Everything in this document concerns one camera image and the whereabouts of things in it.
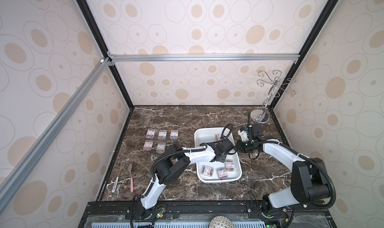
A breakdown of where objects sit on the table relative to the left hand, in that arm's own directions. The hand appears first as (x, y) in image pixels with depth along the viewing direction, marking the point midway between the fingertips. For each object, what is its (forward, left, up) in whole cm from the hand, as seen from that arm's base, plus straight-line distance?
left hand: (224, 155), depth 91 cm
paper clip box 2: (-10, +11, 0) cm, 15 cm away
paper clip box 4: (+15, +48, +1) cm, 51 cm away
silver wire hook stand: (+32, -31, +1) cm, 44 cm away
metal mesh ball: (-34, +6, +1) cm, 35 cm away
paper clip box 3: (-12, +3, +1) cm, 12 cm away
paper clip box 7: (+6, +48, +1) cm, 49 cm away
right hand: (+3, -9, +4) cm, 10 cm away
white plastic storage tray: (-10, +6, 0) cm, 12 cm away
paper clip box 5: (+14, +40, 0) cm, 43 cm away
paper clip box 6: (+14, +33, 0) cm, 35 cm away
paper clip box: (-7, -2, 0) cm, 7 cm away
